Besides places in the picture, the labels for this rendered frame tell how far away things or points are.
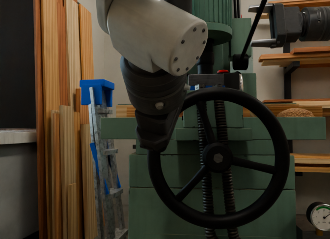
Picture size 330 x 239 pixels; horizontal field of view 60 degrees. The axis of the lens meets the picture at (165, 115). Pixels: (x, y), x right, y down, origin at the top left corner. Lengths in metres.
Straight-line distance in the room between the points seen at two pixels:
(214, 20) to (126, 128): 0.42
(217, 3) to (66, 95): 1.82
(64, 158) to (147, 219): 1.42
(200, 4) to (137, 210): 0.63
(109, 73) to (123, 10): 3.23
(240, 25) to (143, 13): 0.91
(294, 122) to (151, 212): 0.45
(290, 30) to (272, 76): 2.49
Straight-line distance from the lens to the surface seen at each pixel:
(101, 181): 1.66
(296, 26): 0.84
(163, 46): 0.29
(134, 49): 0.33
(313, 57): 2.95
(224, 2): 0.97
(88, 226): 2.44
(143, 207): 0.81
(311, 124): 0.84
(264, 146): 0.80
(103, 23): 0.35
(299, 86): 3.34
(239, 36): 1.18
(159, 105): 0.38
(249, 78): 1.13
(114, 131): 0.80
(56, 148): 2.15
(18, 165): 2.29
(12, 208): 2.30
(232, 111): 0.69
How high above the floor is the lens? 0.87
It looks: 3 degrees up
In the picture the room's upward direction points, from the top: straight up
